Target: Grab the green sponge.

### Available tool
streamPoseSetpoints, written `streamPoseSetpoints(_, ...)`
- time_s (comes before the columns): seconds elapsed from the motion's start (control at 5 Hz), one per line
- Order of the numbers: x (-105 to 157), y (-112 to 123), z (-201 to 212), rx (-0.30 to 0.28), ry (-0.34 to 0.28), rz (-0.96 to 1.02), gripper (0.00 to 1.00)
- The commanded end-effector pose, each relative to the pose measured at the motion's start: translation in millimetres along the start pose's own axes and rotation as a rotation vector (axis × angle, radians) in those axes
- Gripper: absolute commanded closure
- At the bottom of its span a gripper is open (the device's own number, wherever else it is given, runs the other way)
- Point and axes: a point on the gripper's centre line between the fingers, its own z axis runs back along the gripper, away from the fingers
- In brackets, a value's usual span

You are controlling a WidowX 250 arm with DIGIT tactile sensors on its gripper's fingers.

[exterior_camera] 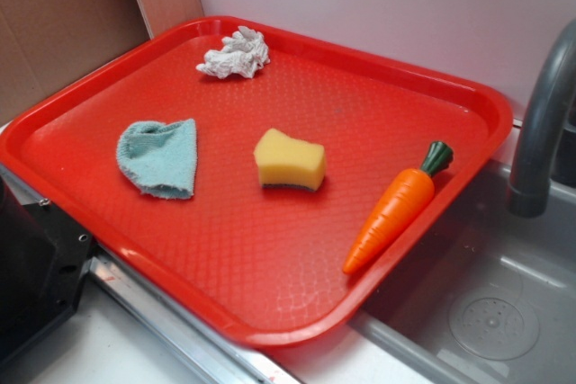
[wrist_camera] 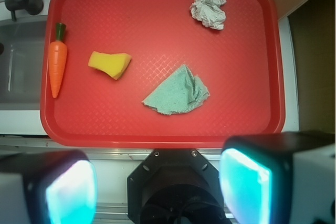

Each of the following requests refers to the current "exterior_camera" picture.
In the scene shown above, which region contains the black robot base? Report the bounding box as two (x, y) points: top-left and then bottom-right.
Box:
(1, 182), (95, 367)

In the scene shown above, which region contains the yellow sponge with green base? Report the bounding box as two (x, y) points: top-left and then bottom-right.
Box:
(253, 129), (327, 191)

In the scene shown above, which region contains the red plastic tray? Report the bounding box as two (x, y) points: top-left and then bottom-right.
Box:
(1, 16), (512, 348)

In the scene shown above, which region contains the orange toy carrot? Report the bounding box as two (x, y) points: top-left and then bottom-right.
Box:
(342, 141), (454, 275)

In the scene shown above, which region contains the crumpled white paper towel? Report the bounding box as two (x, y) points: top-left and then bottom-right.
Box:
(195, 26), (270, 79)

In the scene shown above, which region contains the light blue cloth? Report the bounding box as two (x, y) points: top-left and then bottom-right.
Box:
(116, 119), (198, 200)

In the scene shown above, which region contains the grey plastic sink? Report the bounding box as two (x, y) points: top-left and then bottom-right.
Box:
(352, 162), (575, 383)

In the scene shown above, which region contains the grey faucet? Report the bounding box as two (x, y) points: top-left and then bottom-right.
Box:
(507, 21), (575, 218)

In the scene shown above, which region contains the brown cardboard panel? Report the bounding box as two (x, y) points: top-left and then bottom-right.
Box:
(1, 0), (203, 123)

